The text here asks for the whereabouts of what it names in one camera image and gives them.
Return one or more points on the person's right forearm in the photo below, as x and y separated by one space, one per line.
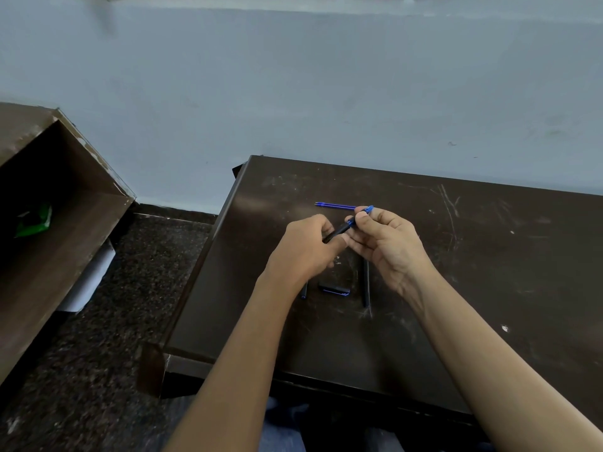
490 367

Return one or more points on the long black pen barrel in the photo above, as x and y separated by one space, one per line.
365 287

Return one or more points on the black and blue pen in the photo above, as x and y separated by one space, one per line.
347 224

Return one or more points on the short black pen piece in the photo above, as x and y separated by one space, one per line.
304 290

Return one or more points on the black pen cap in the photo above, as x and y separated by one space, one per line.
334 290

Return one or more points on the person's right hand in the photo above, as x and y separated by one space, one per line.
395 251

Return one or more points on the white paper sheet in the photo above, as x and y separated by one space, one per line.
89 280

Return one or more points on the person's left thumb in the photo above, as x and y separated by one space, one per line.
340 247

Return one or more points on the blue pen refill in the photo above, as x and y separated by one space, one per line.
332 206

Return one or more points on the brown wooden shelf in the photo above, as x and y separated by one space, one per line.
52 240

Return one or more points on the person's blue jeans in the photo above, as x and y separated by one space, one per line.
287 430

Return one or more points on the green packet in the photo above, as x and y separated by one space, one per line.
34 222

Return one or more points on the person's right thumb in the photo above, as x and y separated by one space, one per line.
377 215

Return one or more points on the person's left hand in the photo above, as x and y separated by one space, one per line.
301 249

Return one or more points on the person's left forearm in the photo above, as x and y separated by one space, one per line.
235 367

